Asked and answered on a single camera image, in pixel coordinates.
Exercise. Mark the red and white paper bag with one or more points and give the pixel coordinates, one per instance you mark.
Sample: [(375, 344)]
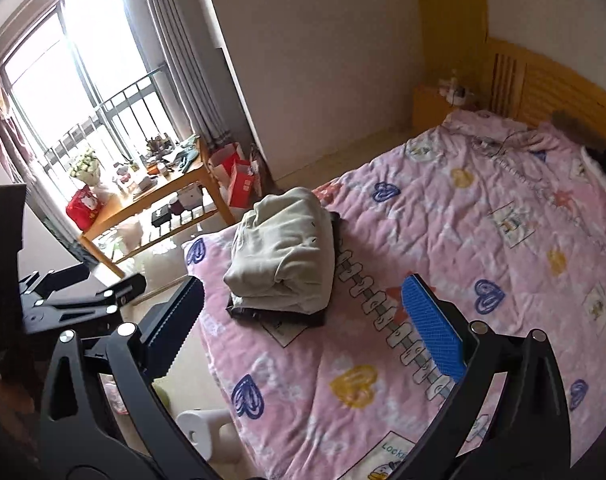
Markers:
[(228, 160)]

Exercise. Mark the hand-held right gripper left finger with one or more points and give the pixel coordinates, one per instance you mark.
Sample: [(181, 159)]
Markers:
[(178, 325)]

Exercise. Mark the wooden table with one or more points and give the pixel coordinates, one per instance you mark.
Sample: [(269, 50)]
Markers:
[(123, 205)]

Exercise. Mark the red gift bag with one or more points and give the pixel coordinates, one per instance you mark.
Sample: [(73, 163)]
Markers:
[(85, 207)]

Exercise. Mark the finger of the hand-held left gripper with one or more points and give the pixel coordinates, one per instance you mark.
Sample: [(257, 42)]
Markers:
[(58, 282), (98, 307)]

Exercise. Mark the pink printed quilt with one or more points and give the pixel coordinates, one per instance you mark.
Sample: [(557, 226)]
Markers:
[(458, 210)]

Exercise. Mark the wooden nightstand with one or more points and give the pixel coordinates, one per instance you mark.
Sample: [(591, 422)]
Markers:
[(428, 110)]

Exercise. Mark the white box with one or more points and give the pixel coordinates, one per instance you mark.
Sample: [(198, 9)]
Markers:
[(189, 196)]

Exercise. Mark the grey fur collar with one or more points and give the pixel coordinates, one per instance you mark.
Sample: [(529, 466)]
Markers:
[(570, 122)]

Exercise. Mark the wooden bed headboard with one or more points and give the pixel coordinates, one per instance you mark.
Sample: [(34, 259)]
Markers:
[(558, 90)]

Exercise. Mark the black folded garment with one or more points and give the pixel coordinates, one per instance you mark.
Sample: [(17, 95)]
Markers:
[(293, 319)]

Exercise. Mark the white garment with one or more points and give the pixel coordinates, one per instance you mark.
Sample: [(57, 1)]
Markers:
[(590, 165)]

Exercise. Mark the black box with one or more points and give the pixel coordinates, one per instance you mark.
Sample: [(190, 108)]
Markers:
[(160, 217)]

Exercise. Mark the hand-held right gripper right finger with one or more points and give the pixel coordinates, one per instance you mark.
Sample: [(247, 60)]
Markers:
[(433, 330)]

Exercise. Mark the beige zip hoodie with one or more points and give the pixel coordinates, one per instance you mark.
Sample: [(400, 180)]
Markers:
[(278, 250)]

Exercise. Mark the white power strip with chargers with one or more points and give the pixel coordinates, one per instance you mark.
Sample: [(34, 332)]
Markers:
[(455, 92)]

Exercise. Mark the white flower bouquet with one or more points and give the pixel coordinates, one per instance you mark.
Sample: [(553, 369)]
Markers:
[(85, 165)]

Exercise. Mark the grey curtain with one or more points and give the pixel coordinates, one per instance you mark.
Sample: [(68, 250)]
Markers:
[(183, 60)]

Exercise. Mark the white cylindrical object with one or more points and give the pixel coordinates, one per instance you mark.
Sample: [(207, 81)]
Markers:
[(203, 425)]

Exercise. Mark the large glass window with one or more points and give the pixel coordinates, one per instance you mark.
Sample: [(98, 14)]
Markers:
[(83, 60)]

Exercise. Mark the pile of small table items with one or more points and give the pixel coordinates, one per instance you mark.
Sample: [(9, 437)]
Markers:
[(158, 160)]

